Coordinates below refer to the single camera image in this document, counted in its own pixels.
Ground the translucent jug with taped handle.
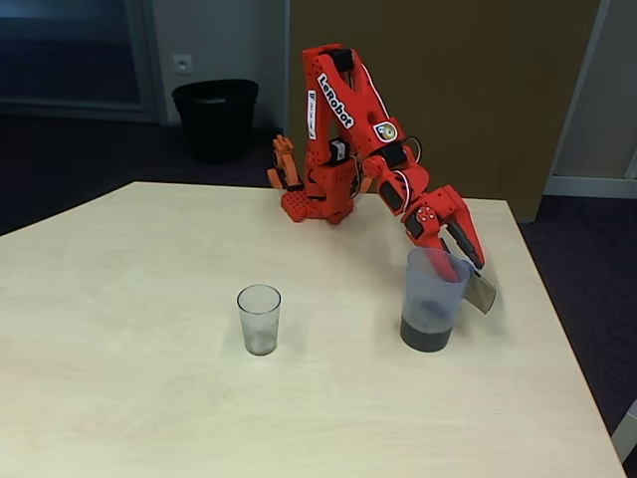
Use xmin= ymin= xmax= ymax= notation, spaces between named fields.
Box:
xmin=399 ymin=248 xmax=498 ymax=354

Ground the orange table clamp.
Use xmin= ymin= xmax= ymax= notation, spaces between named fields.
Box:
xmin=266 ymin=133 xmax=306 ymax=193

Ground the grey chair part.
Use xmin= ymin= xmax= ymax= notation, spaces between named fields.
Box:
xmin=610 ymin=397 xmax=637 ymax=467

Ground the clear plastic cup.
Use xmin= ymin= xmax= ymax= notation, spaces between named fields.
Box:
xmin=236 ymin=284 xmax=283 ymax=357

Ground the black trash bin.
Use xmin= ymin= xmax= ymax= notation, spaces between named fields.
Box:
xmin=171 ymin=79 xmax=261 ymax=163

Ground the white door frame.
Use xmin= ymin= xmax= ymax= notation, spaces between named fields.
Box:
xmin=541 ymin=0 xmax=637 ymax=200

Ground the grey framed glass window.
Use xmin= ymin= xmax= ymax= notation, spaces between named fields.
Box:
xmin=0 ymin=0 xmax=169 ymax=124

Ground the brown pin board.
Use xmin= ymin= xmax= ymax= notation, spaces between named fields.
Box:
xmin=288 ymin=0 xmax=601 ymax=224

